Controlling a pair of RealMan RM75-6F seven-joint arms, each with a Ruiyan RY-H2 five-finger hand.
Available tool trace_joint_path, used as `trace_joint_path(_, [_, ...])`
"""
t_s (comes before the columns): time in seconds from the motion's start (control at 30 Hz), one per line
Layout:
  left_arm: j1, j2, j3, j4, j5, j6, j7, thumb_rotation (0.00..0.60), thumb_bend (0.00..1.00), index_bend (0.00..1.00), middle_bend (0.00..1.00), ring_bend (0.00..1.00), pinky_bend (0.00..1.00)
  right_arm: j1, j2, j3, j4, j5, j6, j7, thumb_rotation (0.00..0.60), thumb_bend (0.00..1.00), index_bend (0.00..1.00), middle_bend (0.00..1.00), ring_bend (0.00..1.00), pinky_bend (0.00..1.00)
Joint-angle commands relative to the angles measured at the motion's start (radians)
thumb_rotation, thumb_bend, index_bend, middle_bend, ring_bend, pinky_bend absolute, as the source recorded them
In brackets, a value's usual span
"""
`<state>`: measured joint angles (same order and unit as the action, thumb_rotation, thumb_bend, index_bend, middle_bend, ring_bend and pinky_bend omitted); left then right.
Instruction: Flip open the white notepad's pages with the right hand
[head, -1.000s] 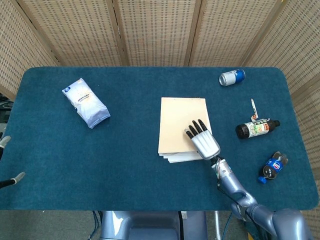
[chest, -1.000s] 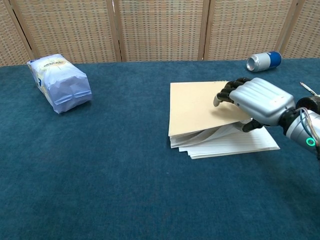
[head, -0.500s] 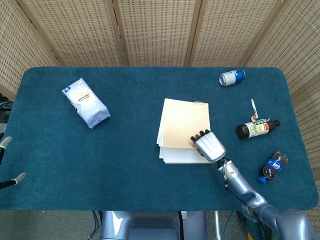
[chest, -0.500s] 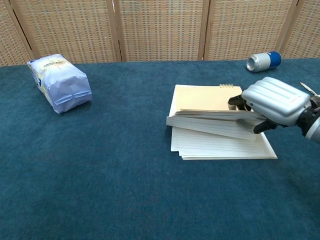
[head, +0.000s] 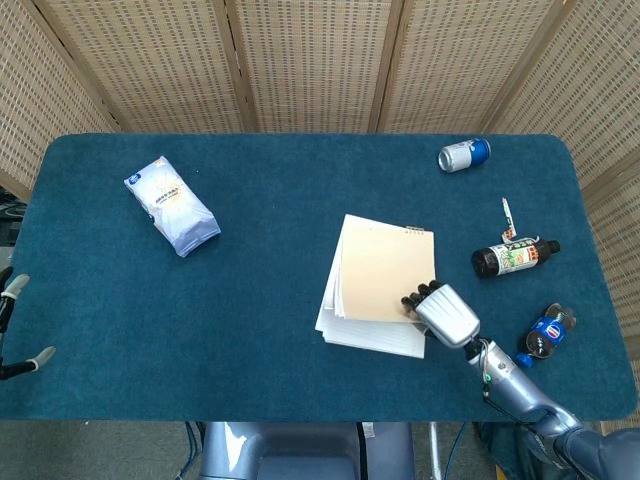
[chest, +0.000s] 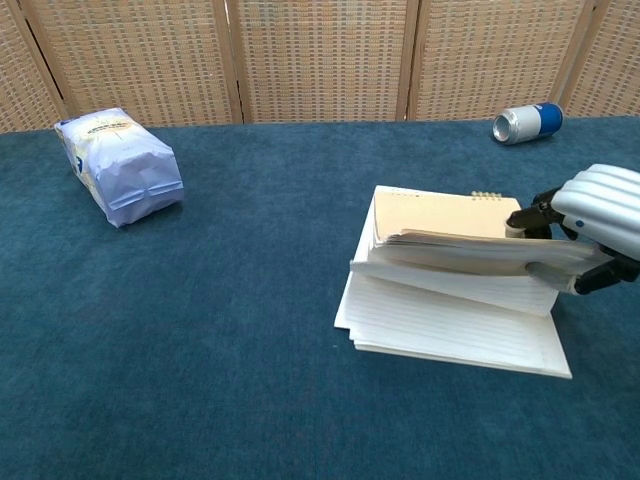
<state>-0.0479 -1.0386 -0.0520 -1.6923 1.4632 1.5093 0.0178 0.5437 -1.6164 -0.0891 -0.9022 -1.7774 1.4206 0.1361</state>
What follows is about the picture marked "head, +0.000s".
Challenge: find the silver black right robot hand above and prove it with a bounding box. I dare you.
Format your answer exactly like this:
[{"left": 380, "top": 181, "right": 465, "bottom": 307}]
[{"left": 399, "top": 280, "right": 482, "bottom": 350}]

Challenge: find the black grey-tipped left robot hand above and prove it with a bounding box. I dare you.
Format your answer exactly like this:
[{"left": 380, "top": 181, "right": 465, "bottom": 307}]
[{"left": 0, "top": 266, "right": 57, "bottom": 382}]

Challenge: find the white notepad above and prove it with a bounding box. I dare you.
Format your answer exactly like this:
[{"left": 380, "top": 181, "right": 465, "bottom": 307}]
[{"left": 314, "top": 213, "right": 437, "bottom": 360}]

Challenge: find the dark sauce bottle printed label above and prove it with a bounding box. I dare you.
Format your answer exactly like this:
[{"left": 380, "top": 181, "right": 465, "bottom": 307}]
[{"left": 471, "top": 197, "right": 561, "bottom": 280}]

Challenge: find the small cola bottle blue label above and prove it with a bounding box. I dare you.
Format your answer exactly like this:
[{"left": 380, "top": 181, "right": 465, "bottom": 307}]
[{"left": 515, "top": 301, "right": 578, "bottom": 370}]

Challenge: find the white metal table leg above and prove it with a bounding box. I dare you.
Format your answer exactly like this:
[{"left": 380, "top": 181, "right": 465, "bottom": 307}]
[{"left": 427, "top": 422, "right": 445, "bottom": 480}]

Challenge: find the blue white drink can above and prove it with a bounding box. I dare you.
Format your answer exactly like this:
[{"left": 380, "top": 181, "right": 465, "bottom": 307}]
[{"left": 438, "top": 138, "right": 493, "bottom": 174}]

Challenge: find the white snack bag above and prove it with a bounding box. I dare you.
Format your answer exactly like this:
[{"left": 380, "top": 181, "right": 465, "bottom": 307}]
[{"left": 123, "top": 155, "right": 222, "bottom": 259}]

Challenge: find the woven bamboo screen panel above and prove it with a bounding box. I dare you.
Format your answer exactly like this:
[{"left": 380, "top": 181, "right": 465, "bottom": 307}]
[
  {"left": 0, "top": 0, "right": 121, "bottom": 201},
  {"left": 224, "top": 0, "right": 404, "bottom": 135},
  {"left": 32, "top": 0, "right": 259, "bottom": 135},
  {"left": 482, "top": 0, "right": 640, "bottom": 351},
  {"left": 377, "top": 0, "right": 571, "bottom": 135}
]

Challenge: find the blue carpet table mat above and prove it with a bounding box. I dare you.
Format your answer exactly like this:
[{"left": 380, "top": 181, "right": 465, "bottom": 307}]
[{"left": 0, "top": 132, "right": 639, "bottom": 424}]

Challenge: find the black cable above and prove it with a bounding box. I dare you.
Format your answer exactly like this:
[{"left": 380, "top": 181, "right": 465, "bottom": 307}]
[{"left": 354, "top": 422, "right": 370, "bottom": 480}]

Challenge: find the blue cable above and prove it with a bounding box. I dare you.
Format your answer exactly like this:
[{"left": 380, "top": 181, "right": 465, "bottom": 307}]
[{"left": 177, "top": 421, "right": 202, "bottom": 480}]

